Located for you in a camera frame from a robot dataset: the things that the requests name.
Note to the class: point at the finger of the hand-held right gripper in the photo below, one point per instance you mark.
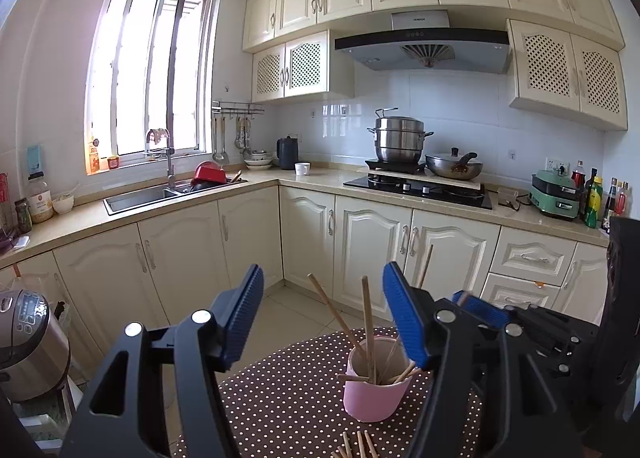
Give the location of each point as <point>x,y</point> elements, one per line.
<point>565,333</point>
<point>482,310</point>

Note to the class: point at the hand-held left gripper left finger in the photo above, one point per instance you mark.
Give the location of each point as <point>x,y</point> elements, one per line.
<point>242,318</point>

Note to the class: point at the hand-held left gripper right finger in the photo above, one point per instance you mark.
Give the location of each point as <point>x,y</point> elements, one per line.
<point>405,318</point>

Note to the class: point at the bundle of wooden chopsticks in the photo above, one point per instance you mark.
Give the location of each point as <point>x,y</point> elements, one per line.
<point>368,318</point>

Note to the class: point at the single wooden chopstick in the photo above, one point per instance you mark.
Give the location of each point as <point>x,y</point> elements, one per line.
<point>425,265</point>

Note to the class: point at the pink cup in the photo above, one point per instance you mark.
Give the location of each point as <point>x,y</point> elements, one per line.
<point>370,400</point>

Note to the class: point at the pile of wooden chopsticks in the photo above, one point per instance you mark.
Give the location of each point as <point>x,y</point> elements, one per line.
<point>361,445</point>

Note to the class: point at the cream cabinet drawer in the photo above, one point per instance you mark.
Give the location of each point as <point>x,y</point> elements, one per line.
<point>535,255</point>
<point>520,290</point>

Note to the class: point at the brown polka dot tablecloth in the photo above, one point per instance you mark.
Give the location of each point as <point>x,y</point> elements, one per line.
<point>280,388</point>

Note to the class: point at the cream base cabinet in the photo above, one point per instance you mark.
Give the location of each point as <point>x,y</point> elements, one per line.
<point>190,258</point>

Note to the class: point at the green bottle yellow label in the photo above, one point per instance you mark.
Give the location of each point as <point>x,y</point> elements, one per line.
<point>594,203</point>

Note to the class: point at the orange red sauce bottle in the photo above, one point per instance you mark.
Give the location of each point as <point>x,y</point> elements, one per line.
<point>622,198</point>

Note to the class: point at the small beige box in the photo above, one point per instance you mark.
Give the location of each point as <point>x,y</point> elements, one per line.
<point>507,198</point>

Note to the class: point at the dark soy sauce bottle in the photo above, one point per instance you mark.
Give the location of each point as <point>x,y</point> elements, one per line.
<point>610,198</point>

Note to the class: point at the black glass gas cooktop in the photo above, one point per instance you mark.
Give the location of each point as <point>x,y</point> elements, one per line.
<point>415,190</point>

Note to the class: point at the green electric multi cooker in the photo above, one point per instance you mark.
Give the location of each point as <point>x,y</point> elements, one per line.
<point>552,198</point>

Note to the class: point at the dark soda bottle red label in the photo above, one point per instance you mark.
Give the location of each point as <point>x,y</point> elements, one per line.
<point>578,178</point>

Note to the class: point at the steel wok with lid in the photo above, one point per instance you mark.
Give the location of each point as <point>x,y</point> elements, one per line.
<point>452,169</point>

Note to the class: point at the red pot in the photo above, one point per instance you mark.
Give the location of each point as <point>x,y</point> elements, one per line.
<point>207,175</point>

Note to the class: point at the stack of white dishes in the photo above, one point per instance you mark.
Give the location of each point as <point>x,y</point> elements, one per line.
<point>259,162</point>

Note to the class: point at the stainless steel sink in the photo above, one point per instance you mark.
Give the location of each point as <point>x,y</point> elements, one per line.
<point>140,199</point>

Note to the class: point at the white mug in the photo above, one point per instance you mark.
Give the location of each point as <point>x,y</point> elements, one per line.
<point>302,169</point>

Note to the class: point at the steel kitchen faucet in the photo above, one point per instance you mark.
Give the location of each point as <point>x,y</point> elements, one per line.
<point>170,173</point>

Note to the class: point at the hanging steel ladle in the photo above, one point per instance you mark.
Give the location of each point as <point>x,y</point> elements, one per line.
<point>218,155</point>

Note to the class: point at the black electric kettle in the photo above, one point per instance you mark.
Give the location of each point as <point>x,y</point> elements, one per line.
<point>287,155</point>

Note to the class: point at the stainless steel steamer pot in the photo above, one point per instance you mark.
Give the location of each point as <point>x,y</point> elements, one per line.
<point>397,140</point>

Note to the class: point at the hanging steel skimmer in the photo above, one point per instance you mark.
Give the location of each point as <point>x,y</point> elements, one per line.
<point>242,138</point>

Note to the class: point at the beige kitchen countertop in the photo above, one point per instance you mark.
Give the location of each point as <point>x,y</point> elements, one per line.
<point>65,233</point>

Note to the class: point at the small white bowl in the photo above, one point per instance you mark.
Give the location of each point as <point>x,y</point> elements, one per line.
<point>63,204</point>

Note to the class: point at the white storage rack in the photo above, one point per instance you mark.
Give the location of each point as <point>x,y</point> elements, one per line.
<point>55,418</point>

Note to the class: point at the silver rice cooker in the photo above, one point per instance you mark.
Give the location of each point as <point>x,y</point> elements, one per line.
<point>30,348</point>

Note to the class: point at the large plastic jar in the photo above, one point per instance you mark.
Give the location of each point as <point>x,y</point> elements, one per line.
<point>40,200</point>

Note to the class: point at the small dark jar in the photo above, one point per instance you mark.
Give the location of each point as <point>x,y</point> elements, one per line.
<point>23,218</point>

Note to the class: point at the large cream lattice door cabinet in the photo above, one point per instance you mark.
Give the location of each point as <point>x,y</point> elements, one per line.
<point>565,73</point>

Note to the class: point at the small cream lattice door cabinet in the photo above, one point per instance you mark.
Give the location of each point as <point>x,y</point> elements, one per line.
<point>300,68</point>

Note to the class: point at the barred kitchen window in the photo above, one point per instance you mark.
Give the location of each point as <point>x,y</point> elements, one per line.
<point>150,73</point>

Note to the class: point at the black range hood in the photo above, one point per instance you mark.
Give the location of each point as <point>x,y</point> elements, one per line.
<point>425,50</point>

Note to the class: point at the red hanging utensil holder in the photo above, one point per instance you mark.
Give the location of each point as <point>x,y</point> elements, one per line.
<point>3,188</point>

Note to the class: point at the white wall outlet with plugs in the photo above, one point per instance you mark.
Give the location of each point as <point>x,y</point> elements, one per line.
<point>559,166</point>

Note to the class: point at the metal wall utensil rail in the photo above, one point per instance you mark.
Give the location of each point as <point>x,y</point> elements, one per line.
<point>237,109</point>

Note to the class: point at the teal wall holder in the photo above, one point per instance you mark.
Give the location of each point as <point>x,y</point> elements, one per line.
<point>34,158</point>

